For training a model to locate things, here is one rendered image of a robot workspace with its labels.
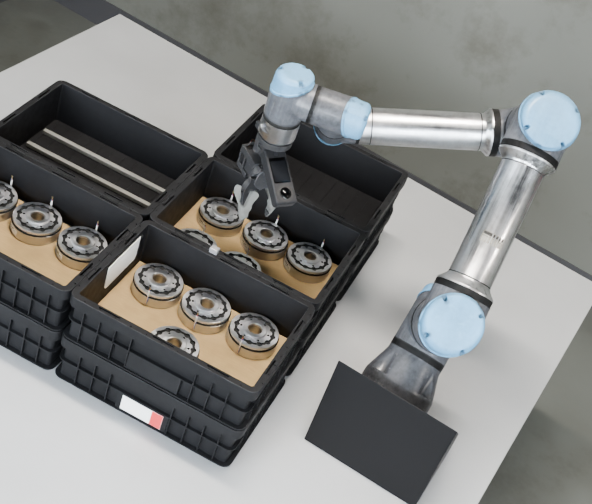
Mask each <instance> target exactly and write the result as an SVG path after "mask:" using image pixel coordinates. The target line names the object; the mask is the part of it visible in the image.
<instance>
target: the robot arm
mask: <svg viewBox="0 0 592 504"><path fill-rule="evenodd" d="M314 81H315V77H314V74H313V73H312V71H311V70H310V69H306V67H305V66H304V65H301V64H298V63H285V64H283V65H281V66H280V67H279V68H278V69H277V70H276V72H275V75H274V78H273V81H272V83H271V84H270V90H269V94H268V97H267V101H266V104H265V107H264V111H263V114H262V117H261V120H257V121H256V124H255V127H256V128H257V130H258V133H257V136H256V139H255V141H254V140H253V139H252V140H253V142H251V141H252V140H250V142H249V143H248V144H242V147H241V150H240V153H239V157H238V160H237V165H238V167H239V168H240V170H241V172H242V174H243V175H244V177H248V179H247V180H245V181H244V183H243V184H242V186H241V185H238V184H237V185H236V186H235V187H234V194H235V197H236V200H237V203H238V216H239V219H240V220H241V221H242V220H244V219H246V218H247V217H248V213H249V211H250V210H251V209H252V204H253V203H254V202H255V201H256V200H257V198H258V197H259V194H258V192H257V191H256V188H257V189H259V191H260V190H262V189H265V191H266V193H267V196H268V200H267V203H268V204H267V207H266V208H265V217H267V216H269V215H270V214H271V213H272V212H273V210H274V209H275V208H277V207H286V206H293V205H294V204H295V203H296V202H297V198H296V194H295V190H294V186H293V182H292V178H291V174H290V170H289V165H288V161H287V157H286V153H285V151H287V150H289V149H290V148H291V146H292V143H293V142H294V140H295V138H296V135H297V132H298V129H299V127H300V123H301V121H302V122H305V123H307V124H310V125H313V127H314V132H315V135H316V137H317V138H318V139H319V140H320V141H321V142H322V143H324V144H326V145H331V146H334V145H339V144H342V143H345V144H364V145H383V146H401V147H419V148H438V149H456V150H474V151H481V152H482V153H483V154H484V155H485V156H491V157H502V160H501V162H500V164H499V166H498V168H497V170H496V172H495V174H494V176H493V179H492V181H491V183H490V185H489V187H488V189H487V191H486V193H485V195H484V197H483V199H482V202H481V204H480V206H479V208H478V210H477V212H476V214H475V216H474V218H473V220H472V222H471V225H470V227H469V229H468V231H467V233H466V235H465V237H464V239H463V241H462V243H461V245H460V248H459V250H458V252H457V254H456V256H455V258H454V260H453V262H452V264H451V266H450V268H449V270H448V271H447V272H445V273H442V274H439V275H437V277H436V279H435V281H434V283H429V284H427V285H426V286H425V287H424V288H423V289H422V291H420V292H419V294H418V295H417V298H416V301H415V302H414V304H413V306H412V307H411V309H410V311H409V312H408V314H407V316H406V317H405V319H404V321H403V322H402V324H401V326H400V327H399V329H398V331H397V333H396V334H395V336H394V338H393V339H392V341H391V343H390V344H389V346H388V347H387V348H386V349H385V350H384V351H383V352H381V353H380V354H379V355H378V356H377V357H376V358H375V359H373V360H372V361H371V362H370V363H369V364H368V365H367V366H366V367H365V369H364V371H363V372H362V375H364V376H366V377H367V378H369V379H371V380H372V381H374V382H376V383H377V384H379V385H381V386H382V387H384V388H386V389H387V390H389V391H391V392H392V393H394V394H396V395H397V396H399V397H400V398H402V399H404V400H405V401H407V402H409V403H410V404H412V405H414V406H415V407H417V408H419V409H420V410H422V411H424V412H425V413H428V411H429V409H430V408H431V406H432V403H433V399H434V394H435V390H436V385H437V381H438V377H439V375H440V373H441V372H442V370H443V368H444V367H445V365H446V363H447V361H448V360H449V358H451V357H458V356H462V355H464V354H466V353H468V352H469V351H471V350H472V349H474V348H475V347H476V346H477V344H478V343H479V342H480V340H481V338H482V336H483V333H484V330H485V319H486V317H487V315H488V312H489V310H490V308H491V306H492V304H493V299H492V296H491V293H490V289H491V287H492V285H493V283H494V281H495V278H496V276H497V274H498V272H499V270H500V268H501V266H502V264H503V262H504V259H505V257H506V255H507V253H508V251H509V249H510V247H511V245H512V243H513V241H514V238H515V236H516V234H517V232H518V230H519V228H520V226H521V224H522V222H523V219H524V217H525V215H526V213H527V211H528V209H529V207H530V205H531V203H532V201H533V198H534V196H535V194H536V192H537V190H538V188H539V186H540V184H541V182H542V179H543V178H544V177H545V176H548V175H551V174H553V173H555V171H556V169H557V167H558V165H559V163H560V161H561V158H562V156H563V154H564V152H565V150H566V148H567V147H569V146H570V145H571V144H572V143H573V142H574V141H575V139H576V138H577V136H578V134H579V131H580V127H581V117H580V113H579V110H578V108H577V106H576V105H575V103H574V102H573V101H572V100H571V99H570V98H569V97H568V96H566V95H565V94H563V93H560V92H558V91H553V90H545V91H540V92H536V93H533V94H531V95H529V96H528V97H527V98H526V99H525V100H524V101H523V102H522V103H520V104H519V105H518V106H515V107H512V108H506V109H488V110H487V111H486V112H484V113H468V112H450V111H431V110H413V109H395V108H376V107H371V106H370V104H369V103H367V102H365V101H362V100H360V99H358V98H357V97H352V96H349V95H346V94H343V93H340V92H337V91H334V90H331V89H328V88H325V87H322V86H319V85H318V84H315V82H314ZM251 145H254V146H251ZM250 146H251V147H250ZM241 155H242V156H241ZM240 158H241V159H240Z"/></svg>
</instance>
